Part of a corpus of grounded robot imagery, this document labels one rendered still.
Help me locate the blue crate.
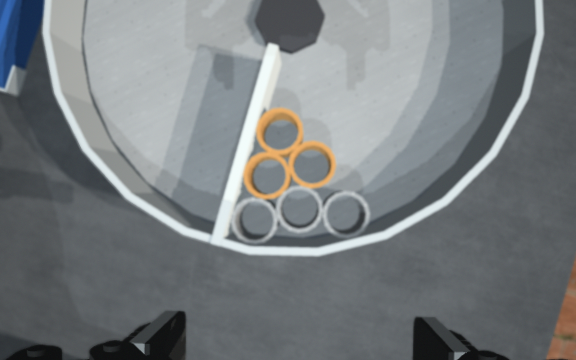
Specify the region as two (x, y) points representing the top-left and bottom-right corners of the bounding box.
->
(0, 0), (45, 96)

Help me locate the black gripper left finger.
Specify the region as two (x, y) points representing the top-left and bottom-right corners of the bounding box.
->
(6, 310), (186, 360)

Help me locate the grey metal bushing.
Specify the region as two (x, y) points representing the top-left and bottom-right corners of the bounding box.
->
(231, 197), (280, 244)
(276, 186), (323, 233)
(321, 191), (370, 238)

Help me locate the bronze bushing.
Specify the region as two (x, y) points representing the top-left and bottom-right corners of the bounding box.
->
(256, 108), (303, 158)
(243, 152), (292, 199)
(289, 141), (336, 188)

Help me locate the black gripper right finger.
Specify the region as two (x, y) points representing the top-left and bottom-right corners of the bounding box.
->
(413, 317), (509, 360)

